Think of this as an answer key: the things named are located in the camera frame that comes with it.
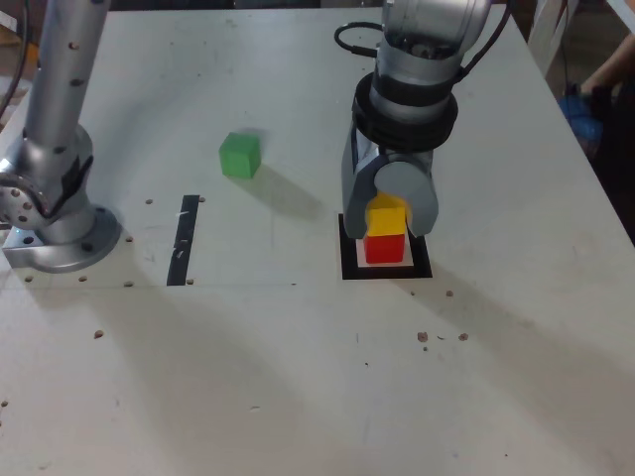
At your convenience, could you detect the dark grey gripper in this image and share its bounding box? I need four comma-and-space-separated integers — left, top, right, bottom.
340, 125, 442, 240

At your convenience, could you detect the yellow cube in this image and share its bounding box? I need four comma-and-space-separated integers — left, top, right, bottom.
365, 191, 409, 238

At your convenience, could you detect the red cube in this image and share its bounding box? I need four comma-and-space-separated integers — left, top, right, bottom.
364, 232, 407, 264

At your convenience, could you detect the green cube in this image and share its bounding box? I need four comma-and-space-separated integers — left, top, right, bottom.
218, 131, 263, 179

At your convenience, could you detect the black tape square outline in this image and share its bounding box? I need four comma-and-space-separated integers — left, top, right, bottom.
337, 212, 434, 282

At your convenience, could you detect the black tape strip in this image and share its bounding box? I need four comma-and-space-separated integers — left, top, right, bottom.
166, 194, 200, 288

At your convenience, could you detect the blue bag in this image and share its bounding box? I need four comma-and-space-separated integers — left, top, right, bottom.
558, 91, 605, 144

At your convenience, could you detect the person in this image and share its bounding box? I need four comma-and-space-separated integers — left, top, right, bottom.
578, 33, 635, 244

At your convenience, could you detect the white bar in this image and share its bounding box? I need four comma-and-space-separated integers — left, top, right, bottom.
605, 0, 635, 31

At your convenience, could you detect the brown cardboard box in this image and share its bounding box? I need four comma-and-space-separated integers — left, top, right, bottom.
0, 22, 36, 56

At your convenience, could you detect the white frame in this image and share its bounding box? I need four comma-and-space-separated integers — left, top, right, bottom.
526, 0, 581, 78

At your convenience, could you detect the thin dark hanging cable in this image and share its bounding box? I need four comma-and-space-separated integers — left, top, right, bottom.
559, 0, 572, 95

